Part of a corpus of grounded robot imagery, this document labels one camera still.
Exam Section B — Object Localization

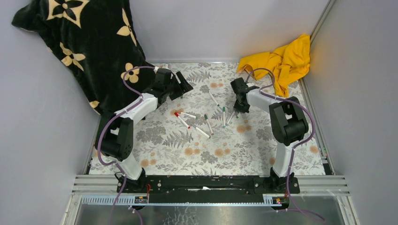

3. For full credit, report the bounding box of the grey capped white marker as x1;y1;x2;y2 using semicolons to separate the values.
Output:
192;125;211;139

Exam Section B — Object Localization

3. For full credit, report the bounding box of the purple cable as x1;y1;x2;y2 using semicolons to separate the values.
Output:
245;67;326;223
97;66;156;225

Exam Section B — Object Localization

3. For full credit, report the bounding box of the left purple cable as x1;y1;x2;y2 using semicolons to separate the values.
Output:
97;66;156;225

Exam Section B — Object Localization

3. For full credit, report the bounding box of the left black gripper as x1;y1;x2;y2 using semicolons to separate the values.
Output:
163;71;192;101

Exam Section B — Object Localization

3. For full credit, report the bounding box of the yellow cloth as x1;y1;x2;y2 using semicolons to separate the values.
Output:
237;34;310;98

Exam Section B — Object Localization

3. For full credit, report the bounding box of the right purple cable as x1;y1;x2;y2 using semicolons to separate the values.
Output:
245;67;326;223

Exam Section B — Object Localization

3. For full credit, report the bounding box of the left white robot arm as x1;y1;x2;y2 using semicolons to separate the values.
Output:
95;68;193;193

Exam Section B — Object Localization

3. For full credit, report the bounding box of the dark green capped marker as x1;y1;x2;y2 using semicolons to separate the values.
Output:
204;114;214;135

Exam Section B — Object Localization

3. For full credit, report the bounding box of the teal green capped marker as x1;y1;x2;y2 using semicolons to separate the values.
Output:
222;106;226;128

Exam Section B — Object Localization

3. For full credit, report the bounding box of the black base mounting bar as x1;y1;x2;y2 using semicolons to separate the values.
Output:
115;172;300;197

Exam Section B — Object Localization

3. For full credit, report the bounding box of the black floral plush blanket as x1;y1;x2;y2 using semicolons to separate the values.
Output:
12;0;155;114

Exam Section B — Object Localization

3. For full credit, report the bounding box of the red capped white marker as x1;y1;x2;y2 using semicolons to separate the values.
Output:
174;112;191;129

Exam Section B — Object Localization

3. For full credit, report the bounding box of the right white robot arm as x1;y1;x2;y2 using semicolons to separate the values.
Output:
230;77;309;193

